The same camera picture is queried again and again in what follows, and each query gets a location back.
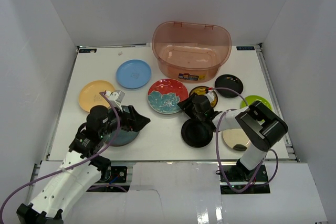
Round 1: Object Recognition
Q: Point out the red floral ceramic plate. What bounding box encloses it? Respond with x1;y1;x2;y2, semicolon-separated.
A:
147;78;188;115

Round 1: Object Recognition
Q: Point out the yellow-orange plastic plate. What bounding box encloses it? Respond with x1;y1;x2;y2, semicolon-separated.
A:
78;80;115;112

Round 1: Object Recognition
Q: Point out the light blue plastic plate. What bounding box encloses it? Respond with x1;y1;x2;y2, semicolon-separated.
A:
116;59;152;89

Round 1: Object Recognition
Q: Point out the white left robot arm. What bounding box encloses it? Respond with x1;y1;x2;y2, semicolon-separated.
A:
16;105;151;223

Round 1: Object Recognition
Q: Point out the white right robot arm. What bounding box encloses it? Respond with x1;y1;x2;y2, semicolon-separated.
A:
178;94;288;182

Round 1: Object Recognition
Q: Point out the translucent pink plastic bin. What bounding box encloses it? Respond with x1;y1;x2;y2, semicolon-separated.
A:
152;22;232;83

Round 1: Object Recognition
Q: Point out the dark teal ceramic plate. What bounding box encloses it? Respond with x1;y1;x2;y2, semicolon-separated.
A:
103;104;141;147

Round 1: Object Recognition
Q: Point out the yellow patterned black plate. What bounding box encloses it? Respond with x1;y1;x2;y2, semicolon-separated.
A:
189;86;218;108

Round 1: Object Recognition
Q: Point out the black glossy plate front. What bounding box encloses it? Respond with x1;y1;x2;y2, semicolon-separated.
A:
181;119;213;148

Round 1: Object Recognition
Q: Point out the beige ceramic plate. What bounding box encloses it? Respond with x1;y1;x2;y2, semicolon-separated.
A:
222;129;251;152

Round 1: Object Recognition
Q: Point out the black plate rear right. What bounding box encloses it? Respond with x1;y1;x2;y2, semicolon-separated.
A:
215;74;244;98

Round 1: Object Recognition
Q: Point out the lime green plate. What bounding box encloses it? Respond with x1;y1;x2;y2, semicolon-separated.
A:
240;94;273;112

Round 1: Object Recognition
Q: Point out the right blue corner label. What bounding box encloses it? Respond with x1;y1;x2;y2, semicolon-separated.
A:
236;46;255;51

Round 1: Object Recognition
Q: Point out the blue corner label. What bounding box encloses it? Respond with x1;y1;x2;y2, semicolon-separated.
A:
78;48;97;54
236;46;255;51

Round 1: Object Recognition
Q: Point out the left blue corner label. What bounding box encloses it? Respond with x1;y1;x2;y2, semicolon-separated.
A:
78;48;97;54

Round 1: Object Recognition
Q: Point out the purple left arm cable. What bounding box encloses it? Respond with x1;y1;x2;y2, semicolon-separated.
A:
0;90;129;219

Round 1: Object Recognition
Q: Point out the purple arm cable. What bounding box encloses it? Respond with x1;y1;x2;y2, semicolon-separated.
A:
208;87;279;188
0;90;129;219

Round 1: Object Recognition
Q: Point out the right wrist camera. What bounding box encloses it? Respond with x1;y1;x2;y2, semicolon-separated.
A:
204;89;216;103

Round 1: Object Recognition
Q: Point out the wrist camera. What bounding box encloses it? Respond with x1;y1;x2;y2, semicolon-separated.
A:
204;89;216;103
99;90;125;106

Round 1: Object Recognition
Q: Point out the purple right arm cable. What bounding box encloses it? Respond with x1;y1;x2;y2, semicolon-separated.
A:
208;87;279;188

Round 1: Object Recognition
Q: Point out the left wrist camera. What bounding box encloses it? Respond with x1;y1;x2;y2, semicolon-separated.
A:
99;90;125;106

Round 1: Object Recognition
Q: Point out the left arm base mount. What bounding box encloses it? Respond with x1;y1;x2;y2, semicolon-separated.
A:
99;166;128;184

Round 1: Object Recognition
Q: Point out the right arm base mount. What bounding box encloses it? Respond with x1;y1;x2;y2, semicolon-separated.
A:
223;165;268;184

